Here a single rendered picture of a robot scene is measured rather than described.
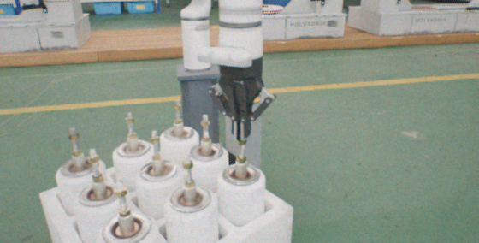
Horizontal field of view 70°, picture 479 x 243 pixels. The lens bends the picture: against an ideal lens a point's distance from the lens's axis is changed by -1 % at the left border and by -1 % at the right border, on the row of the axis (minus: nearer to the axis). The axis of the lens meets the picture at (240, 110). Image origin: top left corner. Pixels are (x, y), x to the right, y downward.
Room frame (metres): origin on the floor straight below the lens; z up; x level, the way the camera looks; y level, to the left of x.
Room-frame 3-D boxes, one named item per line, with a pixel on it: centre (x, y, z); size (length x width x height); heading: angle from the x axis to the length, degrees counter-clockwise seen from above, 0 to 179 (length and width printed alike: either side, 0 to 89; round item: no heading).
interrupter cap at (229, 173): (0.58, 0.00, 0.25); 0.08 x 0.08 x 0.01
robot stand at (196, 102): (1.16, 0.15, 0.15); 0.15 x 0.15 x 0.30; 12
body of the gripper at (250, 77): (0.58, 0.00, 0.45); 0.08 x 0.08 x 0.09
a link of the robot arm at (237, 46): (0.56, 0.01, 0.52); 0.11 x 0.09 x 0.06; 155
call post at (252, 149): (0.84, -0.01, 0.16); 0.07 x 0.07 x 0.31; 40
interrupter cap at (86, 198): (0.52, 0.26, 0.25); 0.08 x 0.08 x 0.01
